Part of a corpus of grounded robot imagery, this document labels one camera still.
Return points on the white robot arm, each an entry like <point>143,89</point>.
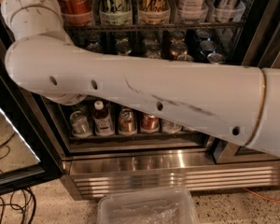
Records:
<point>234,103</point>

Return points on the green lacroix can top shelf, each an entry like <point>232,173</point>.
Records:
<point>115,12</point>

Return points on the gold lacroix can top shelf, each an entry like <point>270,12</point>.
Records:
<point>153,12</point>

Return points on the open glass fridge door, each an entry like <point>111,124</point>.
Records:
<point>27,157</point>

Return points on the copper can bottom shelf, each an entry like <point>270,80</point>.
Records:
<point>127,123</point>

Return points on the white label can top shelf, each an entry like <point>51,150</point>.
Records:
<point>191,11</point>

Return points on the front gold can middle shelf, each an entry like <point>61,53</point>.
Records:
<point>185,58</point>

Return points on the red can bottom shelf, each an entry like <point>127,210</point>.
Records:
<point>149,123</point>

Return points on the stainless steel fridge base grille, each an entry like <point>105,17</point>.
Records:
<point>96,176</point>

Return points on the front blue pepsi can right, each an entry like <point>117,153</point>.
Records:
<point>216,58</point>

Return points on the right fridge glass door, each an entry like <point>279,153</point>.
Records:
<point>263,52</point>

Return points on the brown tea bottle white cap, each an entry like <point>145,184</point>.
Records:
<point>102,118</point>

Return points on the clear plastic bin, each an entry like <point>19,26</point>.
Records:
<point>167,205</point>

